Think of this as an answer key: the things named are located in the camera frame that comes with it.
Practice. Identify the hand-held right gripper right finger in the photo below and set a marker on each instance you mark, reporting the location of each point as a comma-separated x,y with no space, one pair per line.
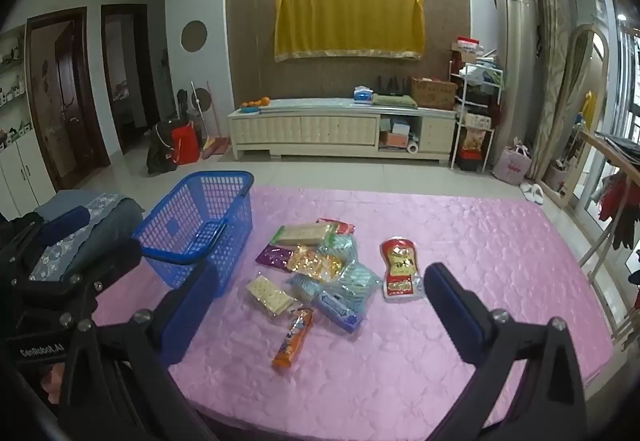
450,306

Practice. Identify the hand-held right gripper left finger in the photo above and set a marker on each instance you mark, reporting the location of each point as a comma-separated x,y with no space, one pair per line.
187,316

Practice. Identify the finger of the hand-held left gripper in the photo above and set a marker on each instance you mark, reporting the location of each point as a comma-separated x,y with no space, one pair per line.
65,223
112,263

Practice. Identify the red white snack pouch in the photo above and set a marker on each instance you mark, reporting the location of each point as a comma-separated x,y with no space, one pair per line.
400,271

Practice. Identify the clear square cracker packet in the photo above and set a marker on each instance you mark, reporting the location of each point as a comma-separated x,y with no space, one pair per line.
267,295

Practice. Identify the clear pale blue snack packet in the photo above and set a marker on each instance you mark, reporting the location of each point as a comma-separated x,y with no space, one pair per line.
342,248
360,283
305,288

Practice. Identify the blue plastic basket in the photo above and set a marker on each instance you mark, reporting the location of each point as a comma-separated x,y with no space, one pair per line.
235,231

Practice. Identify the orange tube snack packet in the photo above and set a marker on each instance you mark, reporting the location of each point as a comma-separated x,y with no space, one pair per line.
293,336

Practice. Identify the blue silver candy packet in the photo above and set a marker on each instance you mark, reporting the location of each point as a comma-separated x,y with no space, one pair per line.
340,311

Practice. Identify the yellow snack packet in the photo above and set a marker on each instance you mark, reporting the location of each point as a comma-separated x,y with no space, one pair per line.
315,263

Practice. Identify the green-edged cracker packet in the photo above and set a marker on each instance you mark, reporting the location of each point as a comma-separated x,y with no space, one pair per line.
300,233

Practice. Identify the person's left hand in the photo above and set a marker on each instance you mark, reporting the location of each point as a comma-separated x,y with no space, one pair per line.
52,378

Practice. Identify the grey embroidered chair cover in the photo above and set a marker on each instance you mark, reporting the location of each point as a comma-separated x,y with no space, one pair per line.
85,231

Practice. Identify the white shelf cabinet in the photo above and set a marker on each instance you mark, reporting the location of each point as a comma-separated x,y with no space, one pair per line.
20,161

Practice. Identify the pink quilted blanket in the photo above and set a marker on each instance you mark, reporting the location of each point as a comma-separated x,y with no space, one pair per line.
475,231

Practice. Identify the purple snack packet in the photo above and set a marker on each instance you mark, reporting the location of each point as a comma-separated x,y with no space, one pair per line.
270,257

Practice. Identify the black bag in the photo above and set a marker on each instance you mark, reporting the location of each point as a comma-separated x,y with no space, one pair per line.
159,151

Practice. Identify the brown wooden door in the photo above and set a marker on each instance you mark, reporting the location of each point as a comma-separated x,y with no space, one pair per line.
65,96

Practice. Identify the red snack packet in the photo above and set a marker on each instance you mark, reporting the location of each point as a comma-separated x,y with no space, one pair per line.
342,225

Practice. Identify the white slipper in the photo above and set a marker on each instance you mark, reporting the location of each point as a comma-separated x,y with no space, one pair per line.
527,190
538,195

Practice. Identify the red shopping bag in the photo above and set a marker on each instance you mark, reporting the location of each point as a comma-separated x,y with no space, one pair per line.
185,143

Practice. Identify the red black crate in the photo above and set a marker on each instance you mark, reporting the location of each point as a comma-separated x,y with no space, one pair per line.
470,160

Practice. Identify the pink bag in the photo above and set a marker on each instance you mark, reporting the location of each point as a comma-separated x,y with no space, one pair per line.
512,166

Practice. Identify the broom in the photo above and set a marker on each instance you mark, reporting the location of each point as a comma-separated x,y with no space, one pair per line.
215,143

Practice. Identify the white paper roll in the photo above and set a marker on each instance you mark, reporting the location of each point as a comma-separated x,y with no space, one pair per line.
412,148

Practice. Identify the orange snack bag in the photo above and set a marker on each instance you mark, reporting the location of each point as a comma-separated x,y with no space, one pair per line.
474,139

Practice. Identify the white metal rack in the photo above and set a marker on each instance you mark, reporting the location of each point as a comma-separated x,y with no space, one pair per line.
452,136

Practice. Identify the orange box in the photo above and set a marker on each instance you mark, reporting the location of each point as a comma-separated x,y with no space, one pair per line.
395,140

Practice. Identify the pale blue box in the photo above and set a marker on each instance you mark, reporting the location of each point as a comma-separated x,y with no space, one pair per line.
400,127

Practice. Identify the black garment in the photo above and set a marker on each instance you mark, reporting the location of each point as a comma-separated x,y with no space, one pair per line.
625,231

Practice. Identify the red garment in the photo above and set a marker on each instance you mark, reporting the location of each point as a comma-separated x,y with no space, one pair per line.
612,201

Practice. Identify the green folded cloth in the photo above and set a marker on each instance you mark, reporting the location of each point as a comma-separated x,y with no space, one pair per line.
395,101

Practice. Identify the cardboard box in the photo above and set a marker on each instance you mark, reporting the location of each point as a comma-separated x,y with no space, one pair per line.
432,92

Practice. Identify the cream TV cabinet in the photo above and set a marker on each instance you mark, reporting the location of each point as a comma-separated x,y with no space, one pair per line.
325,131

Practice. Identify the wooden drying rack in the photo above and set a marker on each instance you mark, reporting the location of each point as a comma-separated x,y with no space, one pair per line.
597,141

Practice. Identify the black router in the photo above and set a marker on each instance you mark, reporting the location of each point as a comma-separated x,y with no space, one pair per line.
392,85

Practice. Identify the blue tissue box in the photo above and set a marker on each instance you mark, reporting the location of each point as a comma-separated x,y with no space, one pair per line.
362,94

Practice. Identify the arched standing mirror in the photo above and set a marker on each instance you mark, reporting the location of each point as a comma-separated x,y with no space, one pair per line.
580,111

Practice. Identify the red white box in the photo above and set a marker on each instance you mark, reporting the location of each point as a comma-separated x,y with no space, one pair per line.
467,43

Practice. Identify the silver standing air conditioner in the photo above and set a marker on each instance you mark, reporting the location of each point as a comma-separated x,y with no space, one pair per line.
517,46

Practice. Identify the patterned curtain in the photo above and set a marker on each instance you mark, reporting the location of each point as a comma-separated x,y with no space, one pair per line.
547,46

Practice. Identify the yellow cloth cover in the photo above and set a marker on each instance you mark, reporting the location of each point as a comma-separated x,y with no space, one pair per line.
350,21

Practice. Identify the brown door frame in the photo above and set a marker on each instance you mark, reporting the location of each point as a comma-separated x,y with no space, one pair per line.
107,71

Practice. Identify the small round brown wall disc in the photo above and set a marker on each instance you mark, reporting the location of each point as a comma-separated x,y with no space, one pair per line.
200,98

